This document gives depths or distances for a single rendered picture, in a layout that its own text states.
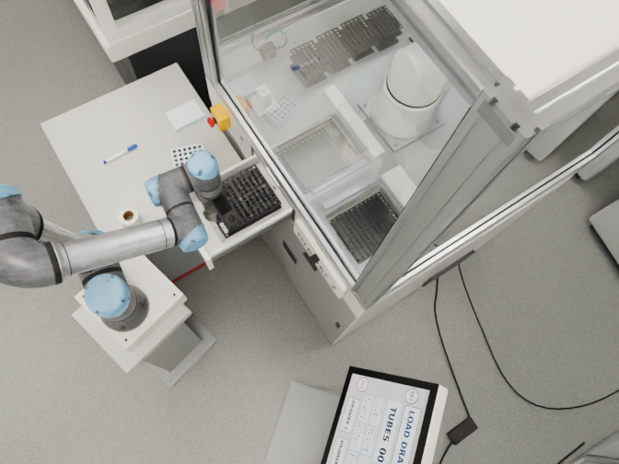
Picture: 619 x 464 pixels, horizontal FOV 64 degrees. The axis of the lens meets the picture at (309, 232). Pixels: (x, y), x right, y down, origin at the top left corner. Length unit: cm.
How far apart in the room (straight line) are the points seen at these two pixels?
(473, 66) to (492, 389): 218
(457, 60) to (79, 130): 168
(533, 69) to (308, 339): 197
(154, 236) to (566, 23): 92
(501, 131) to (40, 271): 92
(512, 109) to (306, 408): 198
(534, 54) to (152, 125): 158
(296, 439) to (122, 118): 157
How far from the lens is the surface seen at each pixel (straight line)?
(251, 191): 173
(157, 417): 252
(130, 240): 122
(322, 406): 245
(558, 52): 76
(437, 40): 68
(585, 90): 71
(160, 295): 171
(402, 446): 136
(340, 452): 148
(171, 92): 213
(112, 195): 196
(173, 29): 222
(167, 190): 131
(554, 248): 302
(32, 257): 117
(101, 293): 152
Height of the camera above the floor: 247
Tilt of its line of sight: 70 degrees down
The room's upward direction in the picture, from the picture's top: 12 degrees clockwise
